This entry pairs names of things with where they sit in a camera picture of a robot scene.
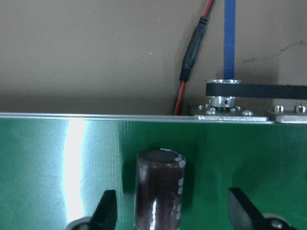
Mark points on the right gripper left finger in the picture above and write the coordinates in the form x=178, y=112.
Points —
x=105, y=215

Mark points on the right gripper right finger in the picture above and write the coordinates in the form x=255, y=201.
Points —
x=242, y=214

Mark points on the brown cylindrical capacitor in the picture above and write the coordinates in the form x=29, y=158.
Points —
x=159, y=188

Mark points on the green conveyor belt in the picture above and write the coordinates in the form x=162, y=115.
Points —
x=222, y=167

